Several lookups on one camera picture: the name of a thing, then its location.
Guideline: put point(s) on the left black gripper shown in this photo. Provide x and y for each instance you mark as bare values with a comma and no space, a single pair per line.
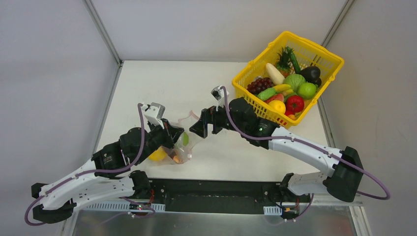
170,134

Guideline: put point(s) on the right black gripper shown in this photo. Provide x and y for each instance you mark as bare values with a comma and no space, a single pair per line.
211,118

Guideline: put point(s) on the yellow toy lemon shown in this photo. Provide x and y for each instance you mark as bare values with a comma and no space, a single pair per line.
278,106
158,155

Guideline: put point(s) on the pale green toy cabbage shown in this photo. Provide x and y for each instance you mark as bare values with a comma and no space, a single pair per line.
185,139

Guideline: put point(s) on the clear zip top bag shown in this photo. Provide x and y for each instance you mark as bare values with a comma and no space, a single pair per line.
182,151

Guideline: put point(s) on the toy steak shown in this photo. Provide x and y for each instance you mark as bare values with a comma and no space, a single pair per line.
173,155

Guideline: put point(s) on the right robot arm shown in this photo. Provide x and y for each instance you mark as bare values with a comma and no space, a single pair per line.
337,169

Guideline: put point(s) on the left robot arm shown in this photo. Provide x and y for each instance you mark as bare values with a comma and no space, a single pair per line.
106,175

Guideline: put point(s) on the toy purple grapes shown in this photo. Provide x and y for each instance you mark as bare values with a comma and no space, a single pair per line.
259,84

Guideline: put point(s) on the small green toy vegetable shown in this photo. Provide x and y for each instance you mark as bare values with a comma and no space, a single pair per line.
266,94

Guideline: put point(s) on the toy watermelon slice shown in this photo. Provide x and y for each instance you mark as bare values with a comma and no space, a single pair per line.
276,97

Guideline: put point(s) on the white toy radish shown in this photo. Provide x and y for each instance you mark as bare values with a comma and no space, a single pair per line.
274,74

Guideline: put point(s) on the toy banana bunch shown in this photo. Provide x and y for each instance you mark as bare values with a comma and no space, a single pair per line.
283,89

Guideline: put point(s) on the toy orange fruit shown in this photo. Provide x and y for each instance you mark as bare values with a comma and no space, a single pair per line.
292,117

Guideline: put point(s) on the red toy tomato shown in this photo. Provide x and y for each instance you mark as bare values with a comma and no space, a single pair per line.
295,104

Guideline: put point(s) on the toy pineapple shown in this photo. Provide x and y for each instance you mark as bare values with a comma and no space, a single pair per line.
284,59

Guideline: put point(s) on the toy cucumber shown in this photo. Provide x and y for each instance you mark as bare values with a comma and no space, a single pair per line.
293,60

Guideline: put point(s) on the green toy apple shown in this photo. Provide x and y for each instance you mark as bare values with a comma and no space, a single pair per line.
307,90

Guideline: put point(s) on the toy eggplant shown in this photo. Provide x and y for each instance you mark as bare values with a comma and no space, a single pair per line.
312,75

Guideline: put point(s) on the yellow plastic basket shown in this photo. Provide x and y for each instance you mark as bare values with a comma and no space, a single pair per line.
308,53

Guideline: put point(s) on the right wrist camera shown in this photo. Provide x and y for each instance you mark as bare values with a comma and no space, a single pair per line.
221,94

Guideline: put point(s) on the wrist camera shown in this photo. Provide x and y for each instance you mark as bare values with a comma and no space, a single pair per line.
221,94
153,112

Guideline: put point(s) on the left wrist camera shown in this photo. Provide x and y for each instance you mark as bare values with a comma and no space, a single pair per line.
153,112

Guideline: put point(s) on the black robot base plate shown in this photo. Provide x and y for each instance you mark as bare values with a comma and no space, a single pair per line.
217,196

